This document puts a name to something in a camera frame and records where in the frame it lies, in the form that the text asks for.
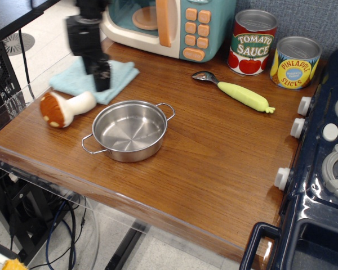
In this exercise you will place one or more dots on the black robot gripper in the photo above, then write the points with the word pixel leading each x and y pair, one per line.
pixel 84 41

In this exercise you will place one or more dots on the light blue towel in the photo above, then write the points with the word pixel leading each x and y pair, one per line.
pixel 75 80

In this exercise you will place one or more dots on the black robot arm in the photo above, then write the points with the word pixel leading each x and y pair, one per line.
pixel 91 10

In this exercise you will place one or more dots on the plush brown mushroom toy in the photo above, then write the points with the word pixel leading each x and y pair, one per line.
pixel 59 112

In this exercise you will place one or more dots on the stainless steel pot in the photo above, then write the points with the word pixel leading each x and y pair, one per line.
pixel 129 131

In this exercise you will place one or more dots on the black side desk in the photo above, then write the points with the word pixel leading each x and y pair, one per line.
pixel 16 14

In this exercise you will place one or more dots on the teal toy microwave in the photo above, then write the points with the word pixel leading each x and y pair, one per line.
pixel 187 30

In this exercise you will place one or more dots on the tomato sauce can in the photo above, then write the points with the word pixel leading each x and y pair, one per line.
pixel 252 38

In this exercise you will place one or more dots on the black table leg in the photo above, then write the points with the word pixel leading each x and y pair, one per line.
pixel 125 248

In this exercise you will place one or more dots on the pineapple slices can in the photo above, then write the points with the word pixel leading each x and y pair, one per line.
pixel 295 62

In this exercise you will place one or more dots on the white stove knob middle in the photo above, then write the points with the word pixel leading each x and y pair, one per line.
pixel 297 127

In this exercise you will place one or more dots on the white stove knob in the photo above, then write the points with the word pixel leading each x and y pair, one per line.
pixel 304 105
pixel 297 127
pixel 281 178

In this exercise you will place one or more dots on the white stove knob upper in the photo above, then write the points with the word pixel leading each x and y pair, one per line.
pixel 304 105

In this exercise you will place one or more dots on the white stove knob lower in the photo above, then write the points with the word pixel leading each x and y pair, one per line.
pixel 281 178

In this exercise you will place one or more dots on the dark blue toy stove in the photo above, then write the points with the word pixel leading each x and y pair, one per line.
pixel 307 236

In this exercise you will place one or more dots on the spoon with green handle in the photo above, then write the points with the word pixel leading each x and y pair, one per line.
pixel 239 93

